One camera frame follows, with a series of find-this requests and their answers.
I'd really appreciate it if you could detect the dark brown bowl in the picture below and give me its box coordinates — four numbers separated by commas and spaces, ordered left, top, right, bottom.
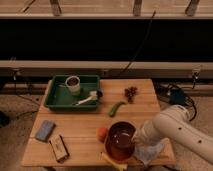
108, 121, 136, 149

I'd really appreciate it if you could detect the orange bowl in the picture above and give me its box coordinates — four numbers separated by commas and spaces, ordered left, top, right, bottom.
105, 141, 135, 161

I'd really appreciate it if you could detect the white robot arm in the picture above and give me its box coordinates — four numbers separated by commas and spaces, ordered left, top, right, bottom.
132, 105, 213, 165

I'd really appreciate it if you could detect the green plastic tray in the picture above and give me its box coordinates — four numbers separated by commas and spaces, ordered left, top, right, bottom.
44, 75, 100, 111

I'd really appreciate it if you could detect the green cucumber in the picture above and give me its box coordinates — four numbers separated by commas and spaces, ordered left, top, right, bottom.
108, 101, 126, 117

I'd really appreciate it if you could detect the bunch of dark grapes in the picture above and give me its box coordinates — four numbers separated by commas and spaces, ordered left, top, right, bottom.
124, 86, 137, 104

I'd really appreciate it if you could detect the white cup with brown contents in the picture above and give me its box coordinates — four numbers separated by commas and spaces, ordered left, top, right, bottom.
65, 76, 80, 96

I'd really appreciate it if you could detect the orange fruit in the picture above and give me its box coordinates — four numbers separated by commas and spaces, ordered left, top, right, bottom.
96, 127, 108, 142

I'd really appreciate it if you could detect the blue power device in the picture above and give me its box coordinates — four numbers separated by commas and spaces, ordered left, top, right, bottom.
169, 89, 186, 105

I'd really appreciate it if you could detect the blue sponge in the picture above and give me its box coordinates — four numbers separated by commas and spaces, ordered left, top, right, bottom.
35, 120, 55, 142

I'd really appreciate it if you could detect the grey folded cloth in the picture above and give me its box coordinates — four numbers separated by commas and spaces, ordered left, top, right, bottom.
134, 143, 164, 166

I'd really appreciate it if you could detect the yellow banana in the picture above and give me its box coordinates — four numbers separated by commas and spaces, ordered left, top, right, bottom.
101, 152, 127, 171

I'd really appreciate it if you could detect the black cable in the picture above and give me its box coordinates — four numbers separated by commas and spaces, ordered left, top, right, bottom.
117, 9, 157, 76

